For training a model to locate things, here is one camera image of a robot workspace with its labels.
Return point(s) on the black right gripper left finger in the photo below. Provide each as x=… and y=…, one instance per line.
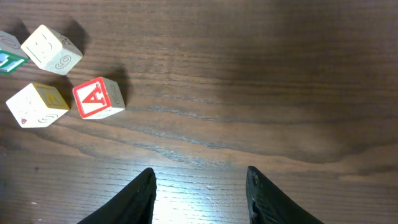
x=134, y=204

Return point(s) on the white block green side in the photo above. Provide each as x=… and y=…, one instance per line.
x=12, y=56

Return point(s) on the white block teal side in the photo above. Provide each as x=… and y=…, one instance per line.
x=51, y=51

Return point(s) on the red letter A block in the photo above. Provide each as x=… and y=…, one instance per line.
x=98, y=98

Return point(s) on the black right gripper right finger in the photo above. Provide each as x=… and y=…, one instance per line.
x=268, y=204

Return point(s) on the yellow topped wooden block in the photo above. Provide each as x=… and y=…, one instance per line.
x=37, y=106

